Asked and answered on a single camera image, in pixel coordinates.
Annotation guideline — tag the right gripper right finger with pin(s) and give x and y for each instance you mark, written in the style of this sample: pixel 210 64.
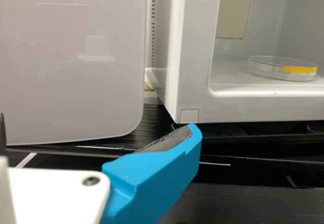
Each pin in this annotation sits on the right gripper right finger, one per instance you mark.
pixel 157 178

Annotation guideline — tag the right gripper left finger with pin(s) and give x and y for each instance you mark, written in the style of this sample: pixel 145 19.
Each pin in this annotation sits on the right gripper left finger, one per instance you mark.
pixel 2 135

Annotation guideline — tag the petri dish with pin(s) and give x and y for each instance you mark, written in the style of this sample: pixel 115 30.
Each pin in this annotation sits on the petri dish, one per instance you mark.
pixel 278 68

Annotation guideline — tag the white incubator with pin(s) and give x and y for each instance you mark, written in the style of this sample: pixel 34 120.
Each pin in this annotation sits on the white incubator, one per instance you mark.
pixel 192 57

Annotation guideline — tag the white box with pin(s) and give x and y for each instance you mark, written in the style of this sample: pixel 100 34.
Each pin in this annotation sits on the white box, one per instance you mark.
pixel 71 57

